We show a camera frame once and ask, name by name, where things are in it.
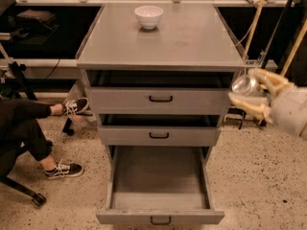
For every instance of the black sneaker on floor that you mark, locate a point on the black sneaker on floor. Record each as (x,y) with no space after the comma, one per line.
(62,170)

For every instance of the black sneaker raised foot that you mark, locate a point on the black sneaker raised foot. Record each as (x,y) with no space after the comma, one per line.
(74,107)

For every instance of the wooden easel frame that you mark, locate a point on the wooden easel frame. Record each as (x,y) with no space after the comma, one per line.
(255,26)

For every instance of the white ceramic bowl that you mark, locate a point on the white ceramic bowl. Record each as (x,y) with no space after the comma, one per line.
(148,16)

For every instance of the grey drawer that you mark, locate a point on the grey drawer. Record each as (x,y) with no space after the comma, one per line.
(159,130)
(158,92)
(159,186)

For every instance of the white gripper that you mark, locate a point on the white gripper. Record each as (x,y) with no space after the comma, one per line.
(289,108)

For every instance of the grey middle drawer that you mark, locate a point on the grey middle drawer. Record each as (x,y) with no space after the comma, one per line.
(159,130)

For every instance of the black tripod stand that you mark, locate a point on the black tripod stand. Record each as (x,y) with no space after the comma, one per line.
(16,70)

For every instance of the grey bottom drawer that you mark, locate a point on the grey bottom drawer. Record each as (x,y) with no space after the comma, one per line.
(159,186)

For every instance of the dark bag on shelf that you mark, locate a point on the dark bag on shelf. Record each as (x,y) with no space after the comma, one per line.
(36,21)

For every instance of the black office chair base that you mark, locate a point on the black office chair base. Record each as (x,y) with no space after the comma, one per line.
(37,198)

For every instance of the seated person in black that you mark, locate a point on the seated person in black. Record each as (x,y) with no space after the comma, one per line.
(18,124)

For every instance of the grey drawer cabinet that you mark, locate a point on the grey drawer cabinet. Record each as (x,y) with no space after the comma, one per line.
(189,38)

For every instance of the grey top drawer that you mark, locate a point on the grey top drawer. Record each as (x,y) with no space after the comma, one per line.
(158,92)

